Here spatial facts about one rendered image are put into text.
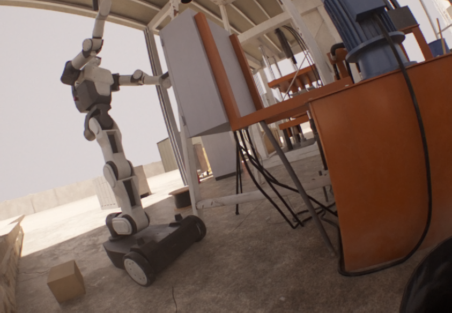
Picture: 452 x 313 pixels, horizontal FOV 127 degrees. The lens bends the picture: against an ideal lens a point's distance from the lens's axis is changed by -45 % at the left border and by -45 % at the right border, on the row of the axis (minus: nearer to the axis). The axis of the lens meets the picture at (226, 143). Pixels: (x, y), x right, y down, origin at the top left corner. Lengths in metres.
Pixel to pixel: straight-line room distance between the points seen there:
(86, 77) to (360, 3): 1.49
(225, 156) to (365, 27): 3.78
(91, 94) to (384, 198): 1.59
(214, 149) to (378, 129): 3.80
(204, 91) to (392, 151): 0.73
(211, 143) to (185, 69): 3.36
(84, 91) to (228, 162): 3.28
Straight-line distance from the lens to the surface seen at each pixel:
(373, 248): 0.77
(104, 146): 1.38
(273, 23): 4.13
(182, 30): 1.03
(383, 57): 0.70
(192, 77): 0.91
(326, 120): 0.61
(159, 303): 0.99
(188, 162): 1.50
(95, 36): 1.33
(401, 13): 1.06
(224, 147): 4.16
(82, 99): 1.53
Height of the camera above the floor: 0.54
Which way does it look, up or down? 2 degrees up
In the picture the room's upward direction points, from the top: 18 degrees counter-clockwise
